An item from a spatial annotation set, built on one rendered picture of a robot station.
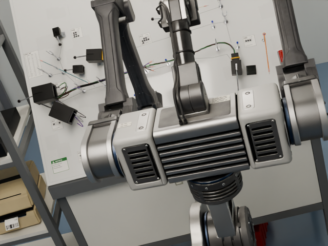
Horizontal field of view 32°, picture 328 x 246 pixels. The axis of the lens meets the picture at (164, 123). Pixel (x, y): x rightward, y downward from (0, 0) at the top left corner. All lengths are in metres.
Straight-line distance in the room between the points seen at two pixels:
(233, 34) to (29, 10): 0.93
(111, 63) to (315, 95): 0.61
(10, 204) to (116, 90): 1.23
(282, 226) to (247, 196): 0.65
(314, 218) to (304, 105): 1.99
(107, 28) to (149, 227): 1.26
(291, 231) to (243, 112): 1.98
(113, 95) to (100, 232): 1.23
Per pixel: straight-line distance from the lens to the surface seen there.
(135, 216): 2.68
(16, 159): 2.50
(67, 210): 2.68
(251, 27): 2.52
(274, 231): 3.25
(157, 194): 2.60
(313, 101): 1.34
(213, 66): 2.49
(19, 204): 2.72
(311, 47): 4.69
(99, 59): 2.46
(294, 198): 2.71
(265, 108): 1.29
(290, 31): 1.58
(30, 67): 2.67
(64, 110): 2.43
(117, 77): 1.64
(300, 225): 3.26
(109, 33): 1.69
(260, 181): 2.61
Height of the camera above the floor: 2.18
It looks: 29 degrees down
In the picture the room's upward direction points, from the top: 18 degrees counter-clockwise
